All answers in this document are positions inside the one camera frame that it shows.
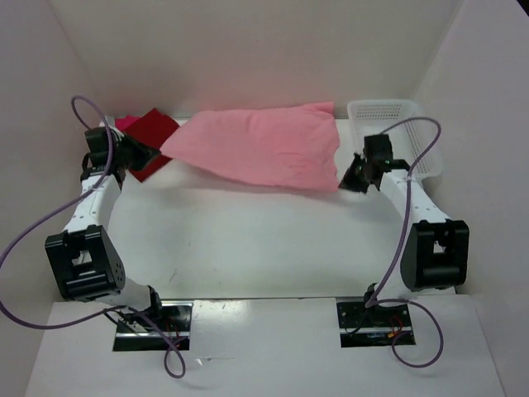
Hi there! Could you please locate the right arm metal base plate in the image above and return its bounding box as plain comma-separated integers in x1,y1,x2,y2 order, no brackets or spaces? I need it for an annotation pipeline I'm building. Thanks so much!
336,297,416,348

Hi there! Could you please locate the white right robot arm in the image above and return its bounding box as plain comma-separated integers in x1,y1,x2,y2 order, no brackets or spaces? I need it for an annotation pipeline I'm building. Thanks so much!
340,154,469,325

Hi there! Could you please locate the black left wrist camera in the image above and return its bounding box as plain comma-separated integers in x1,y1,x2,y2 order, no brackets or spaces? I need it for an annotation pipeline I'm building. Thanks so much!
84,127,115,167

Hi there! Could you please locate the dark red t shirt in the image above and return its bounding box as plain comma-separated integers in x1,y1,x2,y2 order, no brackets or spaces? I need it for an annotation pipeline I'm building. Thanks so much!
122,108,179,183

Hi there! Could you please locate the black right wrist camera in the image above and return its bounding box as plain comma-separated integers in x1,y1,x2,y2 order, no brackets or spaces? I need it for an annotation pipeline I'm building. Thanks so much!
364,134,393,162

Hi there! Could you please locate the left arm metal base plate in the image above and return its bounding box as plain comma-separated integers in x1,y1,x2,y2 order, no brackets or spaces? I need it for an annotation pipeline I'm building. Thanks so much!
112,299,193,352

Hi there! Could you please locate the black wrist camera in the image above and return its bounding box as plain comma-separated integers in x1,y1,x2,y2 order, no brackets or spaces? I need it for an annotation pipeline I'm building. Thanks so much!
364,134,393,162
84,127,115,167

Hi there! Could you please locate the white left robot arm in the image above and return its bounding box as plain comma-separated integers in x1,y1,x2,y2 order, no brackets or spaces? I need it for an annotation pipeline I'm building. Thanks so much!
45,127,165,331

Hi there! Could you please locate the light pink t shirt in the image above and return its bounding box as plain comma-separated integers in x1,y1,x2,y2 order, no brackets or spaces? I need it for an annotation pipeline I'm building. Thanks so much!
160,102,340,193

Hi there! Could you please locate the white perforated plastic basket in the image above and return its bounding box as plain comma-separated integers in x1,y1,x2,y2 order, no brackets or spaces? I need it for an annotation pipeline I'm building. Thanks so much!
347,99,443,180

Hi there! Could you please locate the magenta t shirt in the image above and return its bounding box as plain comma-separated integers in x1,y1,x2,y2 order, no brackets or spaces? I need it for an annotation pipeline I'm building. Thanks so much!
115,115,141,131

